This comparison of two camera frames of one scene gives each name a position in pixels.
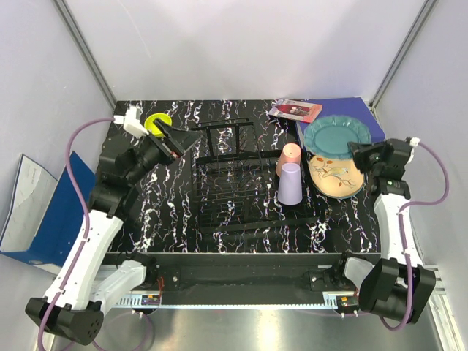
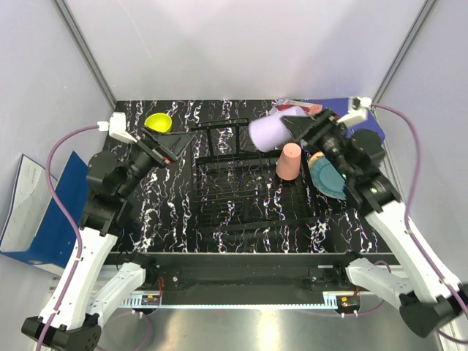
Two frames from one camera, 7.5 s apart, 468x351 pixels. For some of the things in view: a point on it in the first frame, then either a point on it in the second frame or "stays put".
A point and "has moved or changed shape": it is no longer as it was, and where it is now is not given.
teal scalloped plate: x=328 y=136 has moved or changed shape
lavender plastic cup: x=289 y=191 -> x=268 y=132
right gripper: x=360 y=151 -> x=301 y=126
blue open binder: x=45 y=217 stays put
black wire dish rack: x=235 y=184 stays put
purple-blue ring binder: x=354 y=107 stays put
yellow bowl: x=150 y=126 stays put
